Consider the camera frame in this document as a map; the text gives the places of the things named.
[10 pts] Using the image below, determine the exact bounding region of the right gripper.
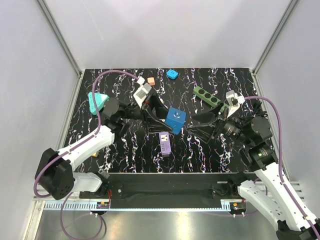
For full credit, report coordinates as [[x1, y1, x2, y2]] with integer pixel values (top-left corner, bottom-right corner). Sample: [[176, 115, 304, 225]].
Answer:
[[186, 100, 253, 146]]

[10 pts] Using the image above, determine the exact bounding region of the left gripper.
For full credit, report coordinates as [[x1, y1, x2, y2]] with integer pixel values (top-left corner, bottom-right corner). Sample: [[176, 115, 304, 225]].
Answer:
[[121, 93, 177, 134]]

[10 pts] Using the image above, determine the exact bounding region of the blue cube plug adapter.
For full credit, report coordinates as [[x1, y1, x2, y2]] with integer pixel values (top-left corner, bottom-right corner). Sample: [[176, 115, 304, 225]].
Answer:
[[164, 107, 187, 135]]

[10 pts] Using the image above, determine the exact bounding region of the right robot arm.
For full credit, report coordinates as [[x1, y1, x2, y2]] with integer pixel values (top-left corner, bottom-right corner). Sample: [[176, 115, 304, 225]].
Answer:
[[187, 103, 320, 240]]

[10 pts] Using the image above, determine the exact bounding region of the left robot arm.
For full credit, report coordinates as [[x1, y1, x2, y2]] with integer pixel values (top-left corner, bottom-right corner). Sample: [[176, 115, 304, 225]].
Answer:
[[33, 89, 172, 200]]

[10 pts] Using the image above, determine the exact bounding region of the green power strip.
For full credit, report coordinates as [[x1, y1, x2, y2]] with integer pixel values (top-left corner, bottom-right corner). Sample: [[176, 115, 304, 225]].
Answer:
[[193, 86, 229, 111]]

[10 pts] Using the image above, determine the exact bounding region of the salmon pink small adapter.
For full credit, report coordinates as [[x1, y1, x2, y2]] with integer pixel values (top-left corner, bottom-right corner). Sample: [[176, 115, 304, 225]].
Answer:
[[147, 77, 156, 86]]

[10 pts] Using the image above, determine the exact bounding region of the purple white power strip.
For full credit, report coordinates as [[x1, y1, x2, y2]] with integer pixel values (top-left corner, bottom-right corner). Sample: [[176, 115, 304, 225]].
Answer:
[[158, 132, 171, 157]]

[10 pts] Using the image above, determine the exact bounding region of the light blue small adapter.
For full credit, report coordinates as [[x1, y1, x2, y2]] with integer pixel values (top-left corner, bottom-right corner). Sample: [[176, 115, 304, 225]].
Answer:
[[166, 69, 179, 80]]

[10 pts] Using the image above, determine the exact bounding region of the teal triangular power socket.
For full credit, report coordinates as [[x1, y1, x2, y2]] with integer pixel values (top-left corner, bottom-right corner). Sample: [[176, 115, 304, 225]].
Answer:
[[88, 92, 110, 116]]

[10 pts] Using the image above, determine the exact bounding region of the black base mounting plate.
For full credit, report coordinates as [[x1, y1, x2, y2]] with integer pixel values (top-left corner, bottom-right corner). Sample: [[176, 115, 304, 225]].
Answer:
[[79, 172, 255, 199]]

